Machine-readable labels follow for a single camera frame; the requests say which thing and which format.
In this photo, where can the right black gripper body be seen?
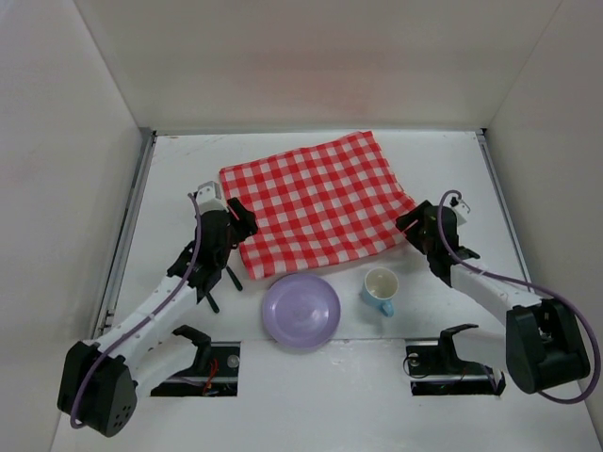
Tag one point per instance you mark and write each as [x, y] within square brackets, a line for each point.
[414, 221]

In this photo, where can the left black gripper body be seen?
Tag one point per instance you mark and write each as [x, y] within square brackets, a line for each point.
[240, 219]

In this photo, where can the gold knife black handle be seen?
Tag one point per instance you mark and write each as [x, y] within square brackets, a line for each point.
[235, 280]

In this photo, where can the gold fork black handle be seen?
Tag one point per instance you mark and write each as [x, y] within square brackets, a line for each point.
[211, 301]

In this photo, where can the light blue mug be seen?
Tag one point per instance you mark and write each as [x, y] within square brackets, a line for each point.
[380, 285]

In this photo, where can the red white checkered cloth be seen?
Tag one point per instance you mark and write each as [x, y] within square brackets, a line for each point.
[318, 206]

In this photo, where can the purple plate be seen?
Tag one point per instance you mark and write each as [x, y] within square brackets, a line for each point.
[301, 311]

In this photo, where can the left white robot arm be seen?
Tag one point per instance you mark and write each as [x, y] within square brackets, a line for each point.
[103, 379]

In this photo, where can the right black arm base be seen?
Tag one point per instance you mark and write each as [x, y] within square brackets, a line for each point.
[435, 368]

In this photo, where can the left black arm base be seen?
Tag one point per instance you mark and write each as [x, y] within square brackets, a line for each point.
[213, 372]

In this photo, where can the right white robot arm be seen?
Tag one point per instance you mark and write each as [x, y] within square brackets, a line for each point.
[548, 347]

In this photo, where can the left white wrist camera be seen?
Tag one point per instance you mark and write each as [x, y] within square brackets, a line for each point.
[209, 197]

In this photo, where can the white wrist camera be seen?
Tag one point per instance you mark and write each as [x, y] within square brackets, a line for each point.
[461, 209]
[209, 197]

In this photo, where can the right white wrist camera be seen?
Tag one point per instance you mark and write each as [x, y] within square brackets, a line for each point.
[461, 209]

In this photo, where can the right aluminium rail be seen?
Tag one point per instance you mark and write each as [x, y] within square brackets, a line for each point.
[489, 163]

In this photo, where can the aluminium rail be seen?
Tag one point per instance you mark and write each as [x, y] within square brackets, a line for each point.
[110, 295]
[489, 163]

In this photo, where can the left aluminium rail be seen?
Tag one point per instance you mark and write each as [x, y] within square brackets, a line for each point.
[110, 295]

